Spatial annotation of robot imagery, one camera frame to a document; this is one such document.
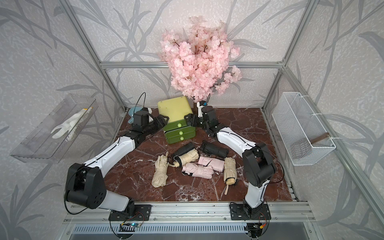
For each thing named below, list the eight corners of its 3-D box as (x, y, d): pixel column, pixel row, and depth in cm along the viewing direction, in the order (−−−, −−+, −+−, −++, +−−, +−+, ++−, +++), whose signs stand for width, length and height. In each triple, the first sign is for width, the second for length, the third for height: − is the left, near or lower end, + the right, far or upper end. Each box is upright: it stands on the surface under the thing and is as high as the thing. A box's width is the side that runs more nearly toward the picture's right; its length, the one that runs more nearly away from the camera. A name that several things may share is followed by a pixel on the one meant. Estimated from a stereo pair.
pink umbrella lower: (182, 175, 87) (181, 172, 83) (184, 165, 91) (183, 161, 87) (212, 180, 86) (213, 177, 81) (213, 169, 90) (214, 166, 86)
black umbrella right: (199, 153, 97) (199, 150, 94) (201, 143, 102) (201, 139, 98) (227, 159, 95) (228, 155, 91) (228, 148, 100) (229, 145, 96)
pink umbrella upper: (197, 165, 91) (197, 162, 88) (200, 156, 95) (200, 154, 92) (222, 172, 88) (223, 170, 85) (224, 163, 92) (225, 161, 89)
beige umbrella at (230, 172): (225, 194, 81) (226, 191, 77) (222, 160, 93) (222, 157, 89) (238, 194, 81) (240, 191, 77) (233, 160, 93) (235, 157, 90)
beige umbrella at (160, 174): (152, 189, 83) (149, 185, 78) (159, 156, 96) (157, 152, 91) (166, 189, 83) (164, 185, 78) (170, 156, 96) (169, 152, 91)
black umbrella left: (175, 158, 95) (174, 155, 91) (173, 150, 98) (172, 147, 95) (195, 151, 98) (195, 148, 95) (192, 144, 101) (192, 141, 98)
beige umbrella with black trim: (171, 170, 89) (170, 167, 85) (168, 161, 92) (167, 158, 89) (199, 159, 93) (199, 155, 90) (196, 151, 97) (195, 147, 94)
